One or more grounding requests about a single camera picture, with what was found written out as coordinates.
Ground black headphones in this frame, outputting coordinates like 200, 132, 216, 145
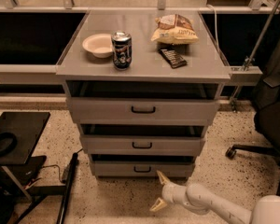
0, 133, 17, 157

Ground metal diagonal rod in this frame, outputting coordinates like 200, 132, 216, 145
230, 0, 280, 112

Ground black office chair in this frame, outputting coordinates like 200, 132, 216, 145
225, 16, 280, 198

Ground grey middle drawer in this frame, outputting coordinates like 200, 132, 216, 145
80, 135, 205, 156

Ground grey bottom drawer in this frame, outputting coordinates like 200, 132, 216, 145
90, 161, 194, 177

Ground dark chocolate bar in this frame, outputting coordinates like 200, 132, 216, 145
159, 49, 188, 69

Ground yellow chip bag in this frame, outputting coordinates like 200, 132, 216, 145
151, 14, 199, 45

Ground grey drawer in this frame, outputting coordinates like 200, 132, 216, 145
66, 97, 218, 126
90, 161, 194, 177
80, 135, 205, 156

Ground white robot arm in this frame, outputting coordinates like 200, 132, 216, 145
150, 171, 280, 224

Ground grey drawer cabinet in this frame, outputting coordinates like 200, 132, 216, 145
57, 9, 230, 164

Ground grey top drawer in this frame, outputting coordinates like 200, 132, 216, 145
66, 97, 218, 126

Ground white paper bowl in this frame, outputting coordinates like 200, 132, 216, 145
82, 34, 113, 58

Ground black tripod leg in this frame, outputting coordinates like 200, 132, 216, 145
56, 152, 78, 224

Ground dark soda can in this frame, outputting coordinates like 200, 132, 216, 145
111, 31, 132, 70

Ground white cable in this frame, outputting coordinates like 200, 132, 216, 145
206, 4, 222, 55

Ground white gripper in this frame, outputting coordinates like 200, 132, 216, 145
149, 171, 188, 212

